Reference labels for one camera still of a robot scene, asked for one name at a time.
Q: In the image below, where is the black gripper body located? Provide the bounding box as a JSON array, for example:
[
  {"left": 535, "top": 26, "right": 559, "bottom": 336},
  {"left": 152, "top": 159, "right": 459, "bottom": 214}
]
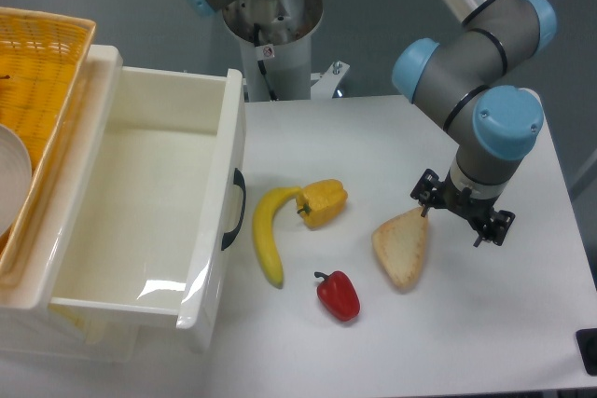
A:
[{"left": 410, "top": 169, "right": 516, "bottom": 246}]

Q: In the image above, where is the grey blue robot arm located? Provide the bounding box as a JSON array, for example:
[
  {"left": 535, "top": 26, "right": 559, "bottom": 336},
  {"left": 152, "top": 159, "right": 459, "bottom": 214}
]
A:
[{"left": 187, "top": 0, "right": 558, "bottom": 245}]

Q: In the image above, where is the triangle toast bread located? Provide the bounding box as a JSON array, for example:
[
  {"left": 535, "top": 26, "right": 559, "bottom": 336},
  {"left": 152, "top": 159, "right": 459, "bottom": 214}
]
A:
[{"left": 371, "top": 207, "right": 428, "bottom": 291}]

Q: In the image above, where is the yellow bell pepper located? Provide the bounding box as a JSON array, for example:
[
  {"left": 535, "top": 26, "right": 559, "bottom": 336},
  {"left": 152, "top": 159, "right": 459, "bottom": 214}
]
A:
[{"left": 295, "top": 179, "right": 348, "bottom": 229}]

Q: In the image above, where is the red bell pepper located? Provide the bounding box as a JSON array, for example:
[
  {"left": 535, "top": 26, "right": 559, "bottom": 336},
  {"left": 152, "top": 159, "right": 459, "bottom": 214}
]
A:
[{"left": 313, "top": 270, "right": 361, "bottom": 323}]

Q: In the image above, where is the black corner object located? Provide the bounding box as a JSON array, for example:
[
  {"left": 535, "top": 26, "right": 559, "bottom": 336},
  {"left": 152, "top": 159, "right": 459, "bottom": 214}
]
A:
[{"left": 576, "top": 328, "right": 597, "bottom": 377}]

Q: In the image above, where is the yellow banana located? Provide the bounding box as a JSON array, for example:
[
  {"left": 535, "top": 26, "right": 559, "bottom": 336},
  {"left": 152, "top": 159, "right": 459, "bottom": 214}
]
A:
[{"left": 252, "top": 186, "right": 300, "bottom": 288}]

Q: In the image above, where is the white open drawer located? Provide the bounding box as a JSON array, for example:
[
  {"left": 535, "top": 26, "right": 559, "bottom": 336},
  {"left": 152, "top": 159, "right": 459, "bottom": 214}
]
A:
[{"left": 52, "top": 67, "right": 245, "bottom": 351}]

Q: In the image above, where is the white bowl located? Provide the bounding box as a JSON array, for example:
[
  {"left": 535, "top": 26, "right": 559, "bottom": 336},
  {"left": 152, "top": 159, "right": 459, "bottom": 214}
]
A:
[{"left": 0, "top": 125, "right": 33, "bottom": 237}]

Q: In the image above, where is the yellow woven basket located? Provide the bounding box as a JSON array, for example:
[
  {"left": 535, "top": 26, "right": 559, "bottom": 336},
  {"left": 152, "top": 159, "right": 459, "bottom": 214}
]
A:
[{"left": 1, "top": 7, "right": 96, "bottom": 277}]

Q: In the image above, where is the white drawer cabinet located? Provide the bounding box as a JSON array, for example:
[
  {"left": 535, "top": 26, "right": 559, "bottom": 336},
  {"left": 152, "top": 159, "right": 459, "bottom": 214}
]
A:
[{"left": 1, "top": 45, "right": 138, "bottom": 362}]

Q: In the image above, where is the black drawer handle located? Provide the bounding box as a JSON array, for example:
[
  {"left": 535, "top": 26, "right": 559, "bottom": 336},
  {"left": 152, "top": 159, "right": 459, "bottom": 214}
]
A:
[{"left": 221, "top": 168, "right": 247, "bottom": 252}]

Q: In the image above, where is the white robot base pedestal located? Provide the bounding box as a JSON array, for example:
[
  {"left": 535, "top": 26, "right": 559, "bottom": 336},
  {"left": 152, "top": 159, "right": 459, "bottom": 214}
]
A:
[{"left": 223, "top": 0, "right": 350, "bottom": 103}]

